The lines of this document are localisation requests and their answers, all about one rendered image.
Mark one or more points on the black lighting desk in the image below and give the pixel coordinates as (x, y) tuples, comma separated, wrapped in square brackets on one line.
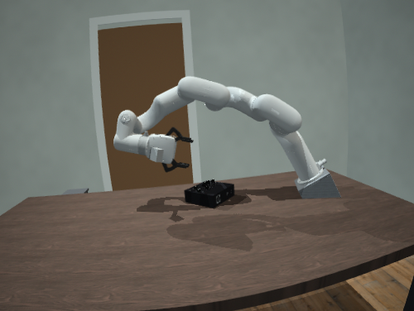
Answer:
[(209, 193)]

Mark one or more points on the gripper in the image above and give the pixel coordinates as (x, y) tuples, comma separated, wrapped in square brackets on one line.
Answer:
[(168, 144)]

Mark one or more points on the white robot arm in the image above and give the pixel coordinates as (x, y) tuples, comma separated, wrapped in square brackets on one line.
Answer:
[(284, 120)]

